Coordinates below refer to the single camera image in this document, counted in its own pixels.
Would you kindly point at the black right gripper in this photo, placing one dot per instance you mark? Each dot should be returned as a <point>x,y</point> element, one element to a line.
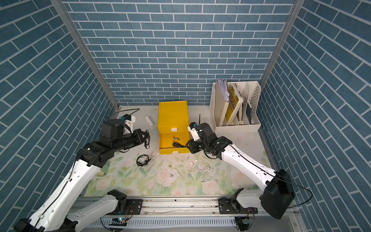
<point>192,148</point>

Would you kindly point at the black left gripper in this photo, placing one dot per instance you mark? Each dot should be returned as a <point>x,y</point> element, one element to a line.
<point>137,133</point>

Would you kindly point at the yellow drawer cabinet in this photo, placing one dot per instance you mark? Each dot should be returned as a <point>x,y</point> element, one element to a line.
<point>173,120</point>

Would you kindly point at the black earphones large coil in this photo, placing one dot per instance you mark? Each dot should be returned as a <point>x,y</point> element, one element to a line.
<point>147,139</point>

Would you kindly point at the small black wired earphones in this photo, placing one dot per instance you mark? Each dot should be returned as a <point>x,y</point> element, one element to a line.
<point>176,143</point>

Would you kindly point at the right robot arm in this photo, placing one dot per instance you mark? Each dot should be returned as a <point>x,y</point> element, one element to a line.
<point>277,189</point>

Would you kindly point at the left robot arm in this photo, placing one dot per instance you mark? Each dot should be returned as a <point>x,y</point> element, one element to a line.
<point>54,216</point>

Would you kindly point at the small white rectangular device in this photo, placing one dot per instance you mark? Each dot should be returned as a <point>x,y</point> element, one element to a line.
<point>149,121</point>

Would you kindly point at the white perforated file organizer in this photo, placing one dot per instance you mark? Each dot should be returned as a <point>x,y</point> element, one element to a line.
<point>246,119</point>

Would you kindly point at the yellow covered book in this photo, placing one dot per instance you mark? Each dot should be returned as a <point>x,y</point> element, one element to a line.
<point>235,102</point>

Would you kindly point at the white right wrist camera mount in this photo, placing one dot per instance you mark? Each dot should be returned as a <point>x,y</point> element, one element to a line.
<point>194,133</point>

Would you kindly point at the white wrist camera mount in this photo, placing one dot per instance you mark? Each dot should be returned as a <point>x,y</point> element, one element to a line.
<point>129,122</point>
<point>194,133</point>

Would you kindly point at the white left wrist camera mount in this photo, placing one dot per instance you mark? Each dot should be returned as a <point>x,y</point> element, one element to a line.
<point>129,122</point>

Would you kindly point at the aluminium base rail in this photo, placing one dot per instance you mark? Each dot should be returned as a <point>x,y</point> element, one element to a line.
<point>178,211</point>

